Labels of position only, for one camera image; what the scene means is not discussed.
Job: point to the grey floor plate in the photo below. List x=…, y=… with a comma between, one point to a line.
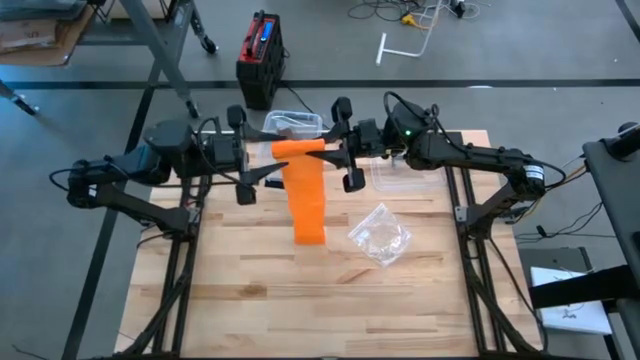
x=550, y=257

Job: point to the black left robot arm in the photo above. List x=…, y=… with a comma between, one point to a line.
x=125, y=165

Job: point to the black castor leg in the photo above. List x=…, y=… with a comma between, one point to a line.
x=20, y=102

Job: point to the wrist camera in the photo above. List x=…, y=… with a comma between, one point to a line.
x=220, y=150
x=370, y=134

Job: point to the red black battery box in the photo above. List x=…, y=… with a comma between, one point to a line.
x=260, y=55

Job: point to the clear plastic zip bag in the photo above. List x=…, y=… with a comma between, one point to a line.
x=380, y=235
x=295, y=120

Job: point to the yellow plug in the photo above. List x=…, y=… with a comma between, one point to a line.
x=409, y=20

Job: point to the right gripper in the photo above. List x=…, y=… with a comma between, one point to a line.
x=354, y=182

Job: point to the grey folded cover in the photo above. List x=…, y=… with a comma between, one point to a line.
x=40, y=7

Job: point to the dark grey stand panel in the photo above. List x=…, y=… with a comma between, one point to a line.
x=620, y=200

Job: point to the grey table frame with castors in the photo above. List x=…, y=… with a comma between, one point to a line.
x=150, y=40

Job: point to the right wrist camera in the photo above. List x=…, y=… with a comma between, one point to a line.
x=370, y=134

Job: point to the black cylinder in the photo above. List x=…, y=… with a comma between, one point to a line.
x=625, y=142

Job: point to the clear plastic lid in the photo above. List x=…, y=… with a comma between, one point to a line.
x=420, y=180

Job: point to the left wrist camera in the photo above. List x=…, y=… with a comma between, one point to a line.
x=220, y=150

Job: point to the clear plastic box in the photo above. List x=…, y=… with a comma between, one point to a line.
x=300, y=122

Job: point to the black aluminium table frame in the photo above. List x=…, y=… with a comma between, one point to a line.
x=177, y=305
x=470, y=260

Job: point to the cardboard box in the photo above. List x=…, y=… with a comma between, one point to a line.
x=30, y=35

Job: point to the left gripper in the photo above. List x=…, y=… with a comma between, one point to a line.
x=246, y=195

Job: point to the black rectangular bar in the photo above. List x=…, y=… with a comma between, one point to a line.
x=272, y=184

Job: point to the white paper sheet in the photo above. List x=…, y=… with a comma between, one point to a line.
x=570, y=320

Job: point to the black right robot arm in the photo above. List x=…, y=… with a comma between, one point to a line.
x=480, y=157

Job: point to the orange elastic bandage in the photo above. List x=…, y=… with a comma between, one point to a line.
x=305, y=200

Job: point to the white T-shaped pipe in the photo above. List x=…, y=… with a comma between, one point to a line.
x=400, y=52

